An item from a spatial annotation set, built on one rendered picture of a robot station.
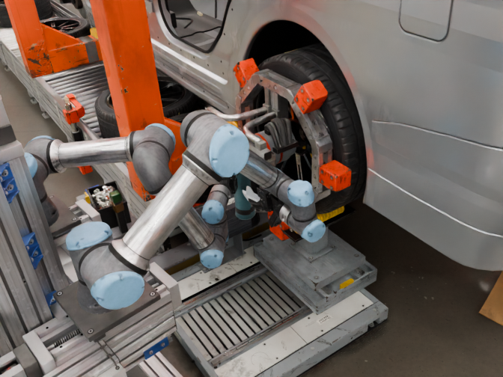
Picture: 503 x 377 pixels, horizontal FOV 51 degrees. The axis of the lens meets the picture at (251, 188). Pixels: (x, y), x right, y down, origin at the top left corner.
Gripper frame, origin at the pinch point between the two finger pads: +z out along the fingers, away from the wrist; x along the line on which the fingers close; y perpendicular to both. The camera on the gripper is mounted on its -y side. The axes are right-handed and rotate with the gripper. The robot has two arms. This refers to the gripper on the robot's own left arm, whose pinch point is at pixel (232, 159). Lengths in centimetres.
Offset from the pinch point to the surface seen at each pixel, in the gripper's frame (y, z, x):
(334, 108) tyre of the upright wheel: -27.9, -8.4, 40.5
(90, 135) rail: 40, 86, -113
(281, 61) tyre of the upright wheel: -36.8, 11.4, 19.4
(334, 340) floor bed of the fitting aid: 71, -26, 44
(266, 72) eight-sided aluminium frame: -32.8, 10.2, 13.4
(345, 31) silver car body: -55, -10, 43
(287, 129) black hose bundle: -22.8, -15.9, 24.7
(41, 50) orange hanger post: 9, 148, -171
